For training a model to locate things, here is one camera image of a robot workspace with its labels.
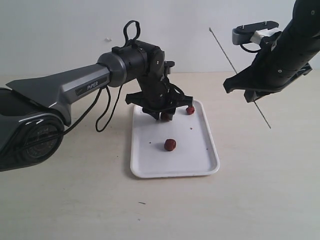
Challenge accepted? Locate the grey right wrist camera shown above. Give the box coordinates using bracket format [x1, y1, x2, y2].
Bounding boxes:
[232, 20, 281, 46]

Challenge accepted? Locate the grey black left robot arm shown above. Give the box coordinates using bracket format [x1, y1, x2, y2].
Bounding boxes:
[0, 40, 193, 171]

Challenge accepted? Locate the thin metal skewer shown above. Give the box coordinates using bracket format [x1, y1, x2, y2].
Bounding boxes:
[208, 27, 272, 129]

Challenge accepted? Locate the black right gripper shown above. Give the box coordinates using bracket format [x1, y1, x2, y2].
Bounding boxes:
[223, 37, 313, 103]

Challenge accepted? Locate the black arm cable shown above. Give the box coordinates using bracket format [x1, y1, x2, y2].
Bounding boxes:
[0, 19, 186, 156]
[239, 41, 263, 54]

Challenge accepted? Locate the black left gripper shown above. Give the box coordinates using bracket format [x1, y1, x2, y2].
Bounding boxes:
[125, 61, 194, 121]

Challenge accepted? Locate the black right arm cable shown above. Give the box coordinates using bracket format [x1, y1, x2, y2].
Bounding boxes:
[239, 41, 263, 54]

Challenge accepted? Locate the white plastic tray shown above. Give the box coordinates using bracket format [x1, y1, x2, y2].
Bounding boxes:
[130, 100, 220, 179]

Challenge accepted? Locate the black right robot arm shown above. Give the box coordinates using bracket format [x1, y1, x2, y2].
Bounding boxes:
[223, 0, 320, 103]

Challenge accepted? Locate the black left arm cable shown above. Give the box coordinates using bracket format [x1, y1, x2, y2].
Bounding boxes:
[0, 19, 186, 156]

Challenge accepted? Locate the dark brown rounded block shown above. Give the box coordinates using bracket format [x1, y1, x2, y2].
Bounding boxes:
[160, 112, 173, 122]

